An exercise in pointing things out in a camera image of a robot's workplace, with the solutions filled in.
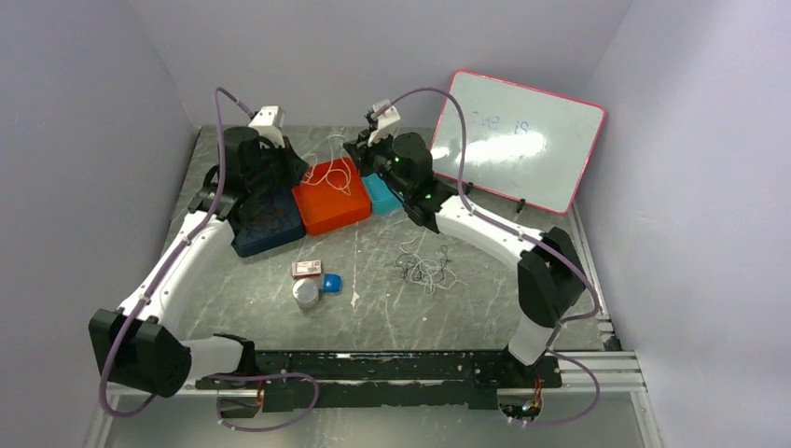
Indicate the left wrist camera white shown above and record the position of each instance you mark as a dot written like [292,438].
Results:
[268,122]

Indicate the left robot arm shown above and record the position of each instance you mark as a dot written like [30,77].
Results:
[134,344]

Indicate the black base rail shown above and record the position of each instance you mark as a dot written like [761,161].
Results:
[473,378]

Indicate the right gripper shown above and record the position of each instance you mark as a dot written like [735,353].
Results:
[362,151]

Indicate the clear round clip jar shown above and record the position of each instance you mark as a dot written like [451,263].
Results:
[306,293]

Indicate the orange square tray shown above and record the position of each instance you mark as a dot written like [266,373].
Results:
[332,196]

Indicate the dark navy square tray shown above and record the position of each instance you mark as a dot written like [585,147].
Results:
[268,221]

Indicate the pink framed whiteboard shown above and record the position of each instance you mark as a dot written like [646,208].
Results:
[519,142]

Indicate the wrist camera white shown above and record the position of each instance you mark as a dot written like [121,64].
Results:
[384,122]
[268,122]

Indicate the teal square tray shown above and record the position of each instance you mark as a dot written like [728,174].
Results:
[382,200]

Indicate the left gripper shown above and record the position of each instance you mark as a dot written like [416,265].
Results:
[295,165]

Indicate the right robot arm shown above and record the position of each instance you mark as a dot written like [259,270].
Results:
[549,272]

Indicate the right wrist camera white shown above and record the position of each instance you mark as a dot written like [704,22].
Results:
[384,122]

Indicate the red white small box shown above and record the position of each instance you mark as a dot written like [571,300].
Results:
[306,269]

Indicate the blue small stapler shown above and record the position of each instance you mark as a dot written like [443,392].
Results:
[331,283]

